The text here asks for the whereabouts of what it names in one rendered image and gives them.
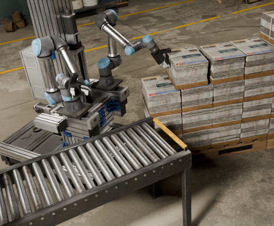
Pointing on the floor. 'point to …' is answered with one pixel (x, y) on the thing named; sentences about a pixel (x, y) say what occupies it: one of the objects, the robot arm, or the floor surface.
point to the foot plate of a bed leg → (155, 194)
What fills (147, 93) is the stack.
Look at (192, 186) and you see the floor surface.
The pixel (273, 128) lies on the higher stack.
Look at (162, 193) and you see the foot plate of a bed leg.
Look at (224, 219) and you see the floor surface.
